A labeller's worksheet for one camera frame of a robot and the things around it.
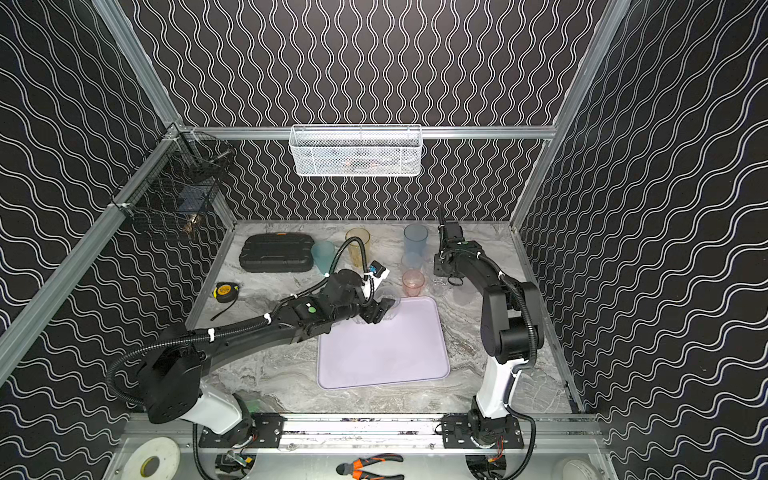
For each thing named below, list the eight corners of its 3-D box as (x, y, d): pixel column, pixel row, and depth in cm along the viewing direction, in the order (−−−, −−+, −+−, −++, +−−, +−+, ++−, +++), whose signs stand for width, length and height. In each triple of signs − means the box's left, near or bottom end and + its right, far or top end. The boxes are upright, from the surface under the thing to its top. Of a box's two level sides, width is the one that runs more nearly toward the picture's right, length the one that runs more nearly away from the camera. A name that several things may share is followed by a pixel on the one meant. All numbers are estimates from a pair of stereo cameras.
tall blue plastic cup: (403, 266, 110) (406, 239, 99) (403, 251, 115) (405, 224, 103) (424, 266, 110) (429, 239, 99) (423, 251, 115) (427, 224, 103)
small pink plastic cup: (406, 300, 100) (407, 288, 94) (398, 286, 104) (399, 273, 98) (425, 293, 102) (427, 281, 96) (416, 279, 106) (418, 266, 100)
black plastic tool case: (242, 274, 107) (233, 260, 101) (253, 246, 116) (245, 231, 109) (310, 274, 107) (305, 260, 101) (316, 247, 116) (312, 231, 109)
